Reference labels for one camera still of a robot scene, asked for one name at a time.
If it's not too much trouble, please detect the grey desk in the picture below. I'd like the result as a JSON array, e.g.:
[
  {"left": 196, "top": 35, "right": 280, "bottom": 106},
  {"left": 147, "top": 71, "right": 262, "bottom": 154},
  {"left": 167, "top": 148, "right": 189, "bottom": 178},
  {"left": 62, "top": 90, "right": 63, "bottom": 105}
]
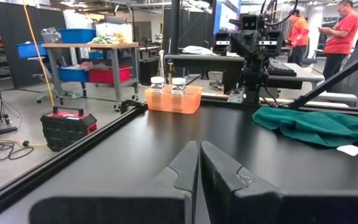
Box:
[
  {"left": 163, "top": 53, "right": 245, "bottom": 94},
  {"left": 267, "top": 62, "right": 358, "bottom": 108}
]

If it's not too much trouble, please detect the person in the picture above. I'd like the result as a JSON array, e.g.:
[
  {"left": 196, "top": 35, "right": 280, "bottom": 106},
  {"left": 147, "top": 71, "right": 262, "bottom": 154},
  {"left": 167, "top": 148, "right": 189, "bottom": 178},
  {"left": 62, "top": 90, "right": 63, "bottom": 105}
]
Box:
[
  {"left": 318, "top": 0, "right": 358, "bottom": 93},
  {"left": 286, "top": 9, "right": 310, "bottom": 67}
]

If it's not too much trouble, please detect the white lid spice jar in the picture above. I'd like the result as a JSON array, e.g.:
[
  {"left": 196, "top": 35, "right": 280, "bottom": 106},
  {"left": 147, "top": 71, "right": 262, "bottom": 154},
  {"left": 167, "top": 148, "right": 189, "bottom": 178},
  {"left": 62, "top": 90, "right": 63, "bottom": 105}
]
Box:
[{"left": 150, "top": 76, "right": 166, "bottom": 96}]

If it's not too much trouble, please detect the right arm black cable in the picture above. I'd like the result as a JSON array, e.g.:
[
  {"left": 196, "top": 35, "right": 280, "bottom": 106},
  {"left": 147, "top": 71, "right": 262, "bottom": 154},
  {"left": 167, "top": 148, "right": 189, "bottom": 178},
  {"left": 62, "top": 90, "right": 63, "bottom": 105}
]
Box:
[{"left": 259, "top": 0, "right": 300, "bottom": 27}]

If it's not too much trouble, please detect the orange plastic bin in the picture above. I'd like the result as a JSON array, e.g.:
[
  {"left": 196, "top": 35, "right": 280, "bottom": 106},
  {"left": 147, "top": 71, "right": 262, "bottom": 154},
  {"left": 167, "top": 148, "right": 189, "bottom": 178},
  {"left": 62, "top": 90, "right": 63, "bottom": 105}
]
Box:
[{"left": 144, "top": 85, "right": 203, "bottom": 114}]

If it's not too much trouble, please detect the green cloth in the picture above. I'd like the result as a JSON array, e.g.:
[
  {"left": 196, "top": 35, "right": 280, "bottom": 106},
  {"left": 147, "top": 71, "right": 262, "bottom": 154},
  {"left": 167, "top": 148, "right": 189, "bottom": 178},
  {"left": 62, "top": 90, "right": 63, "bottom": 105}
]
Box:
[{"left": 252, "top": 106, "right": 358, "bottom": 149}]

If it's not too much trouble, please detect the wooden top work table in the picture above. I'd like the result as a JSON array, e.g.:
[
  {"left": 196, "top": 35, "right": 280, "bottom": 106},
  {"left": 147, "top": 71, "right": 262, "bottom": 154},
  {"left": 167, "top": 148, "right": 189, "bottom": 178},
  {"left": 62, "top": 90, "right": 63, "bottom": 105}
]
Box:
[{"left": 42, "top": 42, "right": 141, "bottom": 112}]

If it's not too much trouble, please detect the hanging yellow cable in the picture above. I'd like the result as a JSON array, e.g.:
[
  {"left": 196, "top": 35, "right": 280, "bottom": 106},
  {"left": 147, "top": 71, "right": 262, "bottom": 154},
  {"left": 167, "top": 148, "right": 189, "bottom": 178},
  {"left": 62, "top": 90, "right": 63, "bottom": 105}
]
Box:
[{"left": 22, "top": 0, "right": 57, "bottom": 107}]

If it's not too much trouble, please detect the black vertical pole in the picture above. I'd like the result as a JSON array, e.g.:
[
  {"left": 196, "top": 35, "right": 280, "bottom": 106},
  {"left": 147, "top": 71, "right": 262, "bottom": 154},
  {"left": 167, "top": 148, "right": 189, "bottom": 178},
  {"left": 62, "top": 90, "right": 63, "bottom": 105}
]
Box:
[{"left": 169, "top": 0, "right": 182, "bottom": 56}]

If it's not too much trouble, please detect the blue display screen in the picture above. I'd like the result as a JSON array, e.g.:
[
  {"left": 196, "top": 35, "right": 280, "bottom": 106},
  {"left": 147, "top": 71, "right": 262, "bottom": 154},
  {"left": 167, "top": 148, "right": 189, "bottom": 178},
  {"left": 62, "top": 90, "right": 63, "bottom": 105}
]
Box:
[{"left": 213, "top": 0, "right": 239, "bottom": 32}]

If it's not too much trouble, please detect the black floor cable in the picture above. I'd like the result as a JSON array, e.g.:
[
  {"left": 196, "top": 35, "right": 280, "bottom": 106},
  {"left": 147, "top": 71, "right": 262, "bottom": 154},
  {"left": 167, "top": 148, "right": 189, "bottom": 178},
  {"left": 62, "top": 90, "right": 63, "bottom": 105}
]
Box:
[{"left": 0, "top": 140, "right": 35, "bottom": 162}]

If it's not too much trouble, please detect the red black power station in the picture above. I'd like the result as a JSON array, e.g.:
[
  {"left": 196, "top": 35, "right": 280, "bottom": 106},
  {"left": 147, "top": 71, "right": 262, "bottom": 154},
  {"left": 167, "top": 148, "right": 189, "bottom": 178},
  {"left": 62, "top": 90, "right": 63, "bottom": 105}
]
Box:
[{"left": 40, "top": 106, "right": 98, "bottom": 152}]

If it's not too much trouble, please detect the blue storage bin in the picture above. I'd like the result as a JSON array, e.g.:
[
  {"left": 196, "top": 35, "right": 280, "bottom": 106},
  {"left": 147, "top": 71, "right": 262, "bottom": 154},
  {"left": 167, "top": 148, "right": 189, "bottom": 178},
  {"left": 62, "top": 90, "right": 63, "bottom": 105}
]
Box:
[
  {"left": 16, "top": 42, "right": 48, "bottom": 60},
  {"left": 58, "top": 28, "right": 97, "bottom": 44},
  {"left": 57, "top": 67, "right": 90, "bottom": 83}
]

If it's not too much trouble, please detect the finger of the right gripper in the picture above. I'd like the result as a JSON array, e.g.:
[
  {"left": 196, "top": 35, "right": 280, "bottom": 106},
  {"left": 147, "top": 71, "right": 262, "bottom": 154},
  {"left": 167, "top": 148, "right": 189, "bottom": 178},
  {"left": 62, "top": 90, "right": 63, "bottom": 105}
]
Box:
[
  {"left": 213, "top": 30, "right": 231, "bottom": 56},
  {"left": 265, "top": 30, "right": 285, "bottom": 58}
]

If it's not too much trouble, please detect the red storage bin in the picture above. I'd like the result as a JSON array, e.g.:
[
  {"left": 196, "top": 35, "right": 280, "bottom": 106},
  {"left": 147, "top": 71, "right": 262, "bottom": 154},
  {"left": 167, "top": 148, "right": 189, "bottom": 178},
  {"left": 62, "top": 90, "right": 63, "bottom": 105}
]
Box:
[{"left": 88, "top": 66, "right": 132, "bottom": 85}]

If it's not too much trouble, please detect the clear storage box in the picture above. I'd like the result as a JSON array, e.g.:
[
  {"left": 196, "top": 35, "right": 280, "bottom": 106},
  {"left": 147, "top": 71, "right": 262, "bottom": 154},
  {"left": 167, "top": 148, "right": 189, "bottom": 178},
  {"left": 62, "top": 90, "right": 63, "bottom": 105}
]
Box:
[{"left": 95, "top": 22, "right": 134, "bottom": 44}]

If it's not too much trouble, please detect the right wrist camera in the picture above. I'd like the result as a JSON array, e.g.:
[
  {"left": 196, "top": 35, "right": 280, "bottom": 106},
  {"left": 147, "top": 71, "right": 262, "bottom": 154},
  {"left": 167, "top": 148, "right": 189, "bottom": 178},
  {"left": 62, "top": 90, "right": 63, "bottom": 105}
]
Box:
[{"left": 240, "top": 14, "right": 261, "bottom": 32}]

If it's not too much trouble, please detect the white card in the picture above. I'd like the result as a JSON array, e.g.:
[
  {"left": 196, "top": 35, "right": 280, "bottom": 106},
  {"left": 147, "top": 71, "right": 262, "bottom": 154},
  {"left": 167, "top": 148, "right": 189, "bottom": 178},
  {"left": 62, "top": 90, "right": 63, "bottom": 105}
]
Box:
[{"left": 336, "top": 144, "right": 358, "bottom": 157}]

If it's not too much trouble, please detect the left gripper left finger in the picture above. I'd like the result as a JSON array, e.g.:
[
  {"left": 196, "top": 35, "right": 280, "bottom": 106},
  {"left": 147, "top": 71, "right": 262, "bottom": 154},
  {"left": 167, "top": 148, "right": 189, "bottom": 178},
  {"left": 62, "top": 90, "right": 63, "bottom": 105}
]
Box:
[{"left": 29, "top": 140, "right": 200, "bottom": 224}]

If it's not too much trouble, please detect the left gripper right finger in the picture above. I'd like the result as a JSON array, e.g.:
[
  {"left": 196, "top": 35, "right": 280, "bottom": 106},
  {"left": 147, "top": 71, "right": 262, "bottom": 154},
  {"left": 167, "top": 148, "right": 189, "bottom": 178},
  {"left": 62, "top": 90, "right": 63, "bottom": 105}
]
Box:
[{"left": 200, "top": 140, "right": 358, "bottom": 224}]

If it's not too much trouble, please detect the green yellow item pile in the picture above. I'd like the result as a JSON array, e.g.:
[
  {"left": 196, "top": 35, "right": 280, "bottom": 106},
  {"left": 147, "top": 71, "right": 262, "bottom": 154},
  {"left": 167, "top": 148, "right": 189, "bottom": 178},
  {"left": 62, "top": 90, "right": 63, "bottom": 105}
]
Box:
[{"left": 88, "top": 33, "right": 127, "bottom": 45}]

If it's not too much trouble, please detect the black computer keyboard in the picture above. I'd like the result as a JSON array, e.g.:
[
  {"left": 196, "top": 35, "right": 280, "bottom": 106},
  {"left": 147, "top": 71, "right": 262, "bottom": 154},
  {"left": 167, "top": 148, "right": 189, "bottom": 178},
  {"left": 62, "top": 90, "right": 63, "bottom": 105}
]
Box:
[{"left": 267, "top": 58, "right": 298, "bottom": 77}]

